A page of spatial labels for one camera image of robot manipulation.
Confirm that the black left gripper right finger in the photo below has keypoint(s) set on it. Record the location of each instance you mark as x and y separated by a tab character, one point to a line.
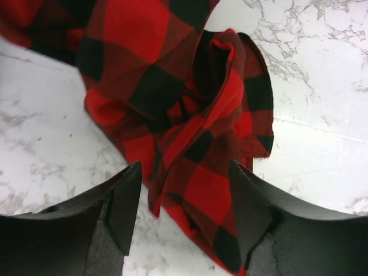
280	234

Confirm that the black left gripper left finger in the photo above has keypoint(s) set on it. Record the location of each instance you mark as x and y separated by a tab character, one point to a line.
89	234

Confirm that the red black plaid shirt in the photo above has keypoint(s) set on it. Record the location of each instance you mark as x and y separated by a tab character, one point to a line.
181	100

